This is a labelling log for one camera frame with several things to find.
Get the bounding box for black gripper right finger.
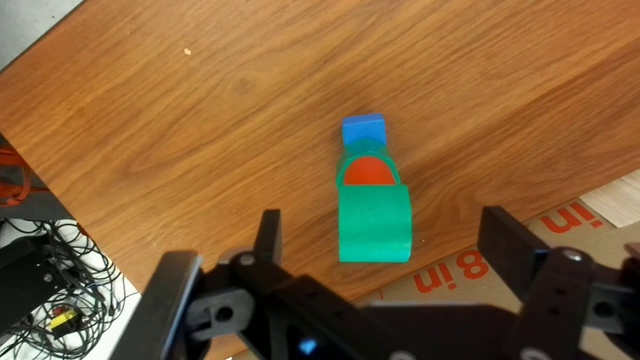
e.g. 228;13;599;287
479;203;553;300

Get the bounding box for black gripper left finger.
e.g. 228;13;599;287
252;207;285;266

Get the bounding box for large cardboard box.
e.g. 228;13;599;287
347;167;640;360

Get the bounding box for green arch block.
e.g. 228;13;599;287
336;181;414;266

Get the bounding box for blue rectangular block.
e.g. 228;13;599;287
341;112;390;148

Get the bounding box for tangled black cables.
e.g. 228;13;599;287
0;215;145;360

